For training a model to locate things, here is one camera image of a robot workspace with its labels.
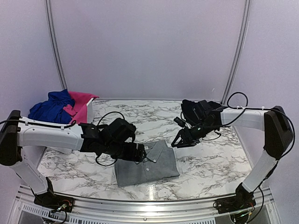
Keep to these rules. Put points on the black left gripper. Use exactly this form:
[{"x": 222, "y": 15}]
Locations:
[{"x": 131, "y": 155}]

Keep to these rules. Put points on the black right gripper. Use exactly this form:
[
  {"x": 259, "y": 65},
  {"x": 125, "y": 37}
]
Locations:
[{"x": 185, "y": 135}]

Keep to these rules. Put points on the grey garment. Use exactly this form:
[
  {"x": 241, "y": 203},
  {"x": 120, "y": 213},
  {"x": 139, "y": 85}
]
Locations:
[{"x": 159, "y": 163}]

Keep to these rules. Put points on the black t-shirt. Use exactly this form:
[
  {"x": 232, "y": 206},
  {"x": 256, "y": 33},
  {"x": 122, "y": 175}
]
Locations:
[{"x": 196, "y": 112}]

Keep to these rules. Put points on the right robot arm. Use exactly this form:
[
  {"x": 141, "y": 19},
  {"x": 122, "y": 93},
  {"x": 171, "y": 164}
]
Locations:
[{"x": 278, "y": 137}]

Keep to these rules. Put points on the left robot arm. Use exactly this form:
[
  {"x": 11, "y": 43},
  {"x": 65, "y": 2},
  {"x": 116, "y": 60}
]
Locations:
[{"x": 18, "y": 131}]

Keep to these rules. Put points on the white plastic laundry basket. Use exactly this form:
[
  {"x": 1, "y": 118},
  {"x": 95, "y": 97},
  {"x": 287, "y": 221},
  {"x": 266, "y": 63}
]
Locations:
[{"x": 61, "y": 137}]

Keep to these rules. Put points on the pink garment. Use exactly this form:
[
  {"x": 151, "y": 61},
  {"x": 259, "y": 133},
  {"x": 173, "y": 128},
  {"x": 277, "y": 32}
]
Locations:
[{"x": 80, "y": 105}]

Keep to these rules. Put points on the blue garment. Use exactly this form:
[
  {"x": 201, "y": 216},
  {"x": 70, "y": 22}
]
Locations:
[{"x": 52, "y": 110}]

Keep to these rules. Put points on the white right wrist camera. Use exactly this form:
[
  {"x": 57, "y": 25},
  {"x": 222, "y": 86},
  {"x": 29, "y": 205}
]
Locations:
[{"x": 181, "y": 122}]

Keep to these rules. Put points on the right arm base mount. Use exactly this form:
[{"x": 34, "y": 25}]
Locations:
[{"x": 232, "y": 204}]

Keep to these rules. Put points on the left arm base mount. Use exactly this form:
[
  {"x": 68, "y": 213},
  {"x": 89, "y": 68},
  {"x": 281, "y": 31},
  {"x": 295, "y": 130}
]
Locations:
[{"x": 55, "y": 202}]

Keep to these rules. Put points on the aluminium front frame rail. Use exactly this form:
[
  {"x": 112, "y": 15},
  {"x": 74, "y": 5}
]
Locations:
[{"x": 209, "y": 210}]

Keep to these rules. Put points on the left aluminium corner post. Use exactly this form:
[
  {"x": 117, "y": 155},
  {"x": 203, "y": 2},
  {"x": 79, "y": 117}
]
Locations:
[{"x": 54, "y": 44}]

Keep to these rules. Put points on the aluminium corner post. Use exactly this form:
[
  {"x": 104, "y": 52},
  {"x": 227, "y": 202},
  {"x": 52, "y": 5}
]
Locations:
[
  {"x": 54, "y": 44},
  {"x": 238, "y": 50}
]

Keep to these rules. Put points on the right aluminium corner post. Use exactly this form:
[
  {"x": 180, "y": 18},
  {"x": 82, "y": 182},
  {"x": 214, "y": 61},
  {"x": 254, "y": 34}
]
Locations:
[{"x": 238, "y": 50}]

